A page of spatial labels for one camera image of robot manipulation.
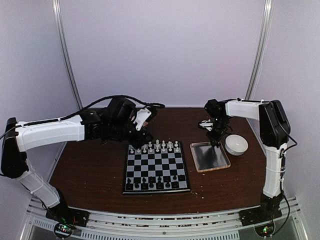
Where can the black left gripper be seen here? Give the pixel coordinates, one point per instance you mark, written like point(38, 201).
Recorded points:
point(139, 141)

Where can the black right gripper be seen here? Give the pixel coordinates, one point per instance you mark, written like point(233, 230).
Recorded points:
point(216, 138)

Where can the wooden rimmed metal tray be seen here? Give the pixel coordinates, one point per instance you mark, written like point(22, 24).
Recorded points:
point(208, 158)

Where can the black and white chessboard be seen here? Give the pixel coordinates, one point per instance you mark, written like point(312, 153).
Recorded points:
point(156, 159)

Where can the black chess knight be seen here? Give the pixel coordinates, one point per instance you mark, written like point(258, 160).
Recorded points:
point(144, 186)

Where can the black chess king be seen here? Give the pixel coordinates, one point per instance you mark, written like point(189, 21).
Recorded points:
point(159, 185)

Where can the black chess bishop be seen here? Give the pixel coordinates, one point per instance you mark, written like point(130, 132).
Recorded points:
point(168, 185)
point(175, 185)

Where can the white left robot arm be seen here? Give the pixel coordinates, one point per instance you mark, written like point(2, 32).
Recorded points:
point(22, 137)

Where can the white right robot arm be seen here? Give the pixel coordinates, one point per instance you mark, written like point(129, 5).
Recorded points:
point(274, 130)

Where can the black chess queen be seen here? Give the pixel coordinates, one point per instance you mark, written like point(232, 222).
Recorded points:
point(151, 185)

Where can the white ceramic bowl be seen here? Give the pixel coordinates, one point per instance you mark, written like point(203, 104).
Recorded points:
point(236, 145)

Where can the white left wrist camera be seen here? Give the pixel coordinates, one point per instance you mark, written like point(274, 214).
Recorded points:
point(143, 117)

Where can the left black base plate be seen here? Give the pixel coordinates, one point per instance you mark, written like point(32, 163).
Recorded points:
point(65, 226)

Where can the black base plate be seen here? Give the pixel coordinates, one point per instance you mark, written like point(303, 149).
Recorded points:
point(260, 220)
point(65, 226)

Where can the right aluminium corner post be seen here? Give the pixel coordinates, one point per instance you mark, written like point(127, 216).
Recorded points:
point(261, 47)

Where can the aluminium corner post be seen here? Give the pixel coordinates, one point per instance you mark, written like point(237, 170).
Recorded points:
point(261, 47)
point(56, 4)

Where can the aluminium front rail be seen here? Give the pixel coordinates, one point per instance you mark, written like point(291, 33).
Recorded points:
point(219, 225)

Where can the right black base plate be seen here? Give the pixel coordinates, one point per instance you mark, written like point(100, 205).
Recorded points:
point(260, 220)

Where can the left aluminium corner post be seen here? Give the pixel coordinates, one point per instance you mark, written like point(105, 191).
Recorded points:
point(56, 4)

